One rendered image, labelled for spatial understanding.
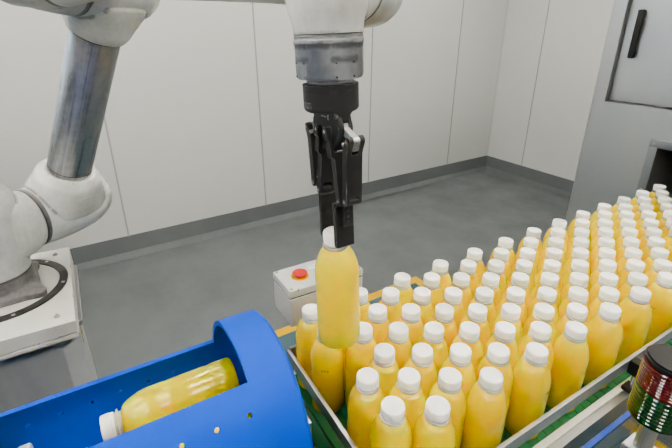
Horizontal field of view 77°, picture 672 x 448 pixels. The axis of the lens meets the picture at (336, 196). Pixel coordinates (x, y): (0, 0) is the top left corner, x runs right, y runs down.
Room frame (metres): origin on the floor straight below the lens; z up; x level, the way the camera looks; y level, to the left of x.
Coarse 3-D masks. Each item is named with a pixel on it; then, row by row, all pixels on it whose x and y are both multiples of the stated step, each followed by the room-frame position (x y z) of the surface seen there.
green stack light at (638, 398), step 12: (636, 384) 0.43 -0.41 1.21; (636, 396) 0.43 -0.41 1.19; (648, 396) 0.41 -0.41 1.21; (636, 408) 0.42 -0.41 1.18; (648, 408) 0.41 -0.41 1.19; (660, 408) 0.40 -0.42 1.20; (636, 420) 0.42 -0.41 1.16; (648, 420) 0.41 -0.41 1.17; (660, 420) 0.40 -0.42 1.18; (660, 432) 0.40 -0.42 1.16
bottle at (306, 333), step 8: (304, 320) 0.73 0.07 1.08; (304, 328) 0.72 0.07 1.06; (312, 328) 0.72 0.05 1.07; (296, 336) 0.73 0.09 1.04; (304, 336) 0.72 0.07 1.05; (312, 336) 0.71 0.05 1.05; (296, 344) 0.73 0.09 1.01; (304, 344) 0.71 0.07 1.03; (312, 344) 0.71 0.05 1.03; (296, 352) 0.74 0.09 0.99; (304, 352) 0.71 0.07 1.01; (304, 360) 0.71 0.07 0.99; (304, 368) 0.71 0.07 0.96
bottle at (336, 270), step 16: (320, 256) 0.56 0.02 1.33; (336, 256) 0.55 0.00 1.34; (352, 256) 0.56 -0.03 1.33; (320, 272) 0.55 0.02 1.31; (336, 272) 0.54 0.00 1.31; (352, 272) 0.55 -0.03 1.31; (320, 288) 0.55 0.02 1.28; (336, 288) 0.54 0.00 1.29; (352, 288) 0.55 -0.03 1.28; (320, 304) 0.55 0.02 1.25; (336, 304) 0.54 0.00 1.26; (352, 304) 0.55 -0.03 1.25; (320, 320) 0.55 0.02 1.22; (336, 320) 0.54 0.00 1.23; (352, 320) 0.55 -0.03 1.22; (320, 336) 0.56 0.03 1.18; (336, 336) 0.54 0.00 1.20; (352, 336) 0.55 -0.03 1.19
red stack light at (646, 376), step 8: (640, 368) 0.44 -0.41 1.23; (648, 368) 0.42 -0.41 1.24; (640, 376) 0.43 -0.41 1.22; (648, 376) 0.42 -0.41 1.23; (656, 376) 0.41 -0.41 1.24; (664, 376) 0.41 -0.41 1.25; (640, 384) 0.43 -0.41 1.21; (648, 384) 0.42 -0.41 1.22; (656, 384) 0.41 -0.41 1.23; (664, 384) 0.40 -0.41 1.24; (648, 392) 0.42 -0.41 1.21; (656, 392) 0.41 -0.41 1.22; (664, 392) 0.40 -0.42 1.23; (664, 400) 0.40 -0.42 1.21
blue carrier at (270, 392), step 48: (240, 336) 0.50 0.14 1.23; (96, 384) 0.51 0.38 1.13; (144, 384) 0.55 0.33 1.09; (240, 384) 0.61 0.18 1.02; (288, 384) 0.44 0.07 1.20; (0, 432) 0.45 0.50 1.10; (48, 432) 0.48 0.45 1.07; (96, 432) 0.50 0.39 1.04; (144, 432) 0.36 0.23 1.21; (192, 432) 0.37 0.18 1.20; (240, 432) 0.38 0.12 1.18; (288, 432) 0.40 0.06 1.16
